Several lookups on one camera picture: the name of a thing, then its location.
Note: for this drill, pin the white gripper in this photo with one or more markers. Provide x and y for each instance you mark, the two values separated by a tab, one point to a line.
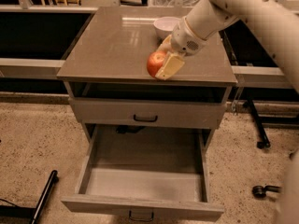
184	39

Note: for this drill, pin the red apple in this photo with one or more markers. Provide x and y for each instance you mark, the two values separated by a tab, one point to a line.
155	62

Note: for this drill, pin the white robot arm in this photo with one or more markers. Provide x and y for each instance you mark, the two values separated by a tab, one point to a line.
274	26

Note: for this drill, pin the grey drawer cabinet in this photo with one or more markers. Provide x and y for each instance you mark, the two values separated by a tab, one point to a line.
110	62

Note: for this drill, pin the closed grey top drawer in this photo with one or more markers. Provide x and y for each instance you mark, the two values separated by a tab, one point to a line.
146	113

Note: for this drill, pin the open grey middle drawer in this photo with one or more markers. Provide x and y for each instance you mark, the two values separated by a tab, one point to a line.
153	173

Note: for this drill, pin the white bowl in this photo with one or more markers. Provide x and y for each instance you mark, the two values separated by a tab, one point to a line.
164	26

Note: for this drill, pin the black stand leg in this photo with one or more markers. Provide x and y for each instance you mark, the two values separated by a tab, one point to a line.
263	142

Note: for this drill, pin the black caster leg right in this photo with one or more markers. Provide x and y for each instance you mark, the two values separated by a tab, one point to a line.
260	192

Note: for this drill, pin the black chair leg left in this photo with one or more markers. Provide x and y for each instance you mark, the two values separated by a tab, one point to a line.
31	214

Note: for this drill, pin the wire mesh basket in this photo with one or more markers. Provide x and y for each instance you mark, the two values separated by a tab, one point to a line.
173	3

